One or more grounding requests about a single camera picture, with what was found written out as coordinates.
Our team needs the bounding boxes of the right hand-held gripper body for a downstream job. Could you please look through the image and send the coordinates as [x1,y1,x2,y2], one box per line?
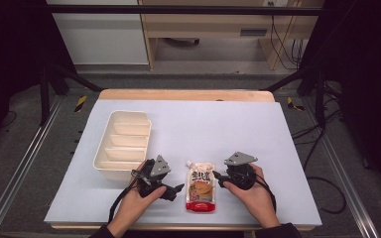
[223,151,259,191]

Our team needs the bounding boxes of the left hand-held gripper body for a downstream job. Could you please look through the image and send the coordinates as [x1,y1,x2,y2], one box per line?
[131,154,172,199]

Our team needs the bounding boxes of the white and red spout pouch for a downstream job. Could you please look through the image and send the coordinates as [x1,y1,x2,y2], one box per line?
[185,160,217,213]

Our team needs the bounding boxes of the person's right hand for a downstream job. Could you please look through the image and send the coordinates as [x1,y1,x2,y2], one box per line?
[222,164,282,230]

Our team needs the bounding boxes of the person's left hand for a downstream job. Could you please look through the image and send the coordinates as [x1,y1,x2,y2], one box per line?
[108,160,168,230]

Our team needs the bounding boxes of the cream divided plastic bin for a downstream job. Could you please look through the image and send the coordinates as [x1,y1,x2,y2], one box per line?
[92,109,153,181]

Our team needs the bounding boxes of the pale blue table mat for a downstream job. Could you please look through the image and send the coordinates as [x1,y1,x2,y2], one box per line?
[44,98,322,228]

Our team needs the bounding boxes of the wooden table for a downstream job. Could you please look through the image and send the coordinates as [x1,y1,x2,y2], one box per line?
[50,88,316,232]

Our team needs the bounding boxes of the yellow and black floor tape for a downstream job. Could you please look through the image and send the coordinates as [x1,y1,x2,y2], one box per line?
[73,94,88,114]
[285,96,306,112]

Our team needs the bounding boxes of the black metal stand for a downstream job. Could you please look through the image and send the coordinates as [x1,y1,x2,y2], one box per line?
[39,61,104,127]
[261,62,328,131]

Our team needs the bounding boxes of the white cabinet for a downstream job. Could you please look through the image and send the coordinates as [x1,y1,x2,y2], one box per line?
[45,0,150,65]

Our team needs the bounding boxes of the light wooden desk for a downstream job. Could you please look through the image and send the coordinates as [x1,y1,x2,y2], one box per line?
[138,0,325,71]

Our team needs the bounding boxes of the dark curtain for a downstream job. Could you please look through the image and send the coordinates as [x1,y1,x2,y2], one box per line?
[297,0,381,202]
[0,0,77,157]

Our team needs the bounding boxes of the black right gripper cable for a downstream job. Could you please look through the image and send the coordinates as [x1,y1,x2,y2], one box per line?
[253,172,278,213]

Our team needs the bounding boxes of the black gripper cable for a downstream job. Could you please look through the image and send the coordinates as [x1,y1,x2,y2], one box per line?
[107,169,144,224]
[253,172,278,213]

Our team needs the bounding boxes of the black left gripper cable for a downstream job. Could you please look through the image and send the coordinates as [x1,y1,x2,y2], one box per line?
[107,169,144,224]

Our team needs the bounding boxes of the black floor cable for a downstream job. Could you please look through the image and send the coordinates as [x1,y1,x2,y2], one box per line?
[291,108,348,216]

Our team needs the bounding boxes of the aluminium floor rail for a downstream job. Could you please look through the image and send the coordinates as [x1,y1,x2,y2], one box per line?
[0,94,64,238]
[301,95,381,238]

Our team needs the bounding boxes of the hanging black cables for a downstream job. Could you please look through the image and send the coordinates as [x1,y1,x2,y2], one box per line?
[268,14,309,71]

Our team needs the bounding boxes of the black horizontal frame bar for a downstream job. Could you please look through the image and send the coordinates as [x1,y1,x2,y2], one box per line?
[45,4,325,16]

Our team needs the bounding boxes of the white wall socket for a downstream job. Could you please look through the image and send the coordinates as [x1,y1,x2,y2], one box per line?
[262,0,290,8]

